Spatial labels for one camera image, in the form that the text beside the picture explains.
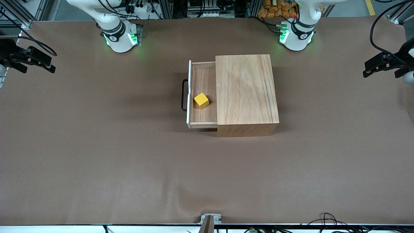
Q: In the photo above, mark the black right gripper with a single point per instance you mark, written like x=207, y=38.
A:
x=13, y=55

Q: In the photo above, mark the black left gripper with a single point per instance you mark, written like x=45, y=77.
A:
x=399, y=60

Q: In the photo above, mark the wooden drawer with white front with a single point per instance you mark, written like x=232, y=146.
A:
x=203, y=82

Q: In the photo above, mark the yellow block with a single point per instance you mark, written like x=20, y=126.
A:
x=201, y=101

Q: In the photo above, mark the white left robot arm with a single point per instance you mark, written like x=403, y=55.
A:
x=297, y=42

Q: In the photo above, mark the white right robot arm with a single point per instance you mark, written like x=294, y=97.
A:
x=119, y=42

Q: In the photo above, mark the white power strip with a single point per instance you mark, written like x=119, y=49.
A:
x=137, y=7

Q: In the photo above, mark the orange lumpy objects pile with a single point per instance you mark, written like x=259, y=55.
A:
x=275, y=9

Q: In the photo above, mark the light wooden cabinet box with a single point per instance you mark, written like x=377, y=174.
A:
x=245, y=97

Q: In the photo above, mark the brown table cover mat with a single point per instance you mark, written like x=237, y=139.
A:
x=161, y=178

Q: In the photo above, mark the aluminium frame rail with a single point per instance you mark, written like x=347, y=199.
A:
x=399, y=14
x=19, y=16

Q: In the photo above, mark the grey clamp bracket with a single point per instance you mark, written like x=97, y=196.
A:
x=216, y=218

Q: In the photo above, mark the brown camera post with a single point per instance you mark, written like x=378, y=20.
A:
x=207, y=226

